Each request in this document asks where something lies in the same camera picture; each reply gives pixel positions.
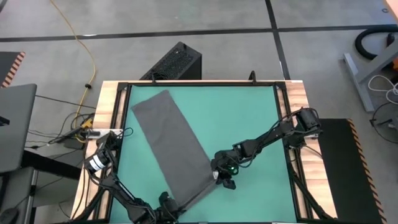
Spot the white cable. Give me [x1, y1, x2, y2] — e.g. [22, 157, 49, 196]
[368, 74, 398, 105]

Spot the black perforated computer tower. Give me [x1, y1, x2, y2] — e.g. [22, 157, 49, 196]
[139, 41, 203, 81]

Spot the small black striped floor mat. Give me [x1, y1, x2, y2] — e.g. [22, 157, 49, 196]
[0, 51, 26, 88]

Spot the white power strip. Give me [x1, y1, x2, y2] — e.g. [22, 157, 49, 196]
[81, 129, 124, 140]

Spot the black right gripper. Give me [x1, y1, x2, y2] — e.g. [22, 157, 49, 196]
[211, 149, 240, 190]

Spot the grey side desk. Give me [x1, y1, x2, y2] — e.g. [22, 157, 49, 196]
[0, 166, 39, 224]

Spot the black computer mouse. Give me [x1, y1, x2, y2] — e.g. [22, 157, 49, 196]
[0, 207, 19, 224]

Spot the large black striped floor mat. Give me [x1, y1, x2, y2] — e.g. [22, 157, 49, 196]
[317, 118, 388, 224]

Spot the green table mat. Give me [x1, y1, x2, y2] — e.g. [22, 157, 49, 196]
[107, 84, 299, 223]

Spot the grey metal table leg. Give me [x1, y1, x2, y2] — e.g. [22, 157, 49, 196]
[343, 46, 398, 113]

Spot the thin black cable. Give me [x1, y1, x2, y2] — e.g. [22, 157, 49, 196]
[34, 95, 97, 110]

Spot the grey laptop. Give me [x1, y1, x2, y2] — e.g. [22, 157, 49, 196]
[0, 83, 37, 174]

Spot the yellow cable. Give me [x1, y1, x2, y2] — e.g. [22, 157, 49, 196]
[49, 0, 97, 128]

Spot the thick black hose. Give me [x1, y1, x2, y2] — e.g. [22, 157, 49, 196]
[354, 26, 398, 60]

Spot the black cable coil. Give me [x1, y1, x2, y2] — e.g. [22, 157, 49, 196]
[369, 102, 398, 144]

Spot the grey terry towel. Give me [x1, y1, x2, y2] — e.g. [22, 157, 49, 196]
[130, 89, 220, 212]

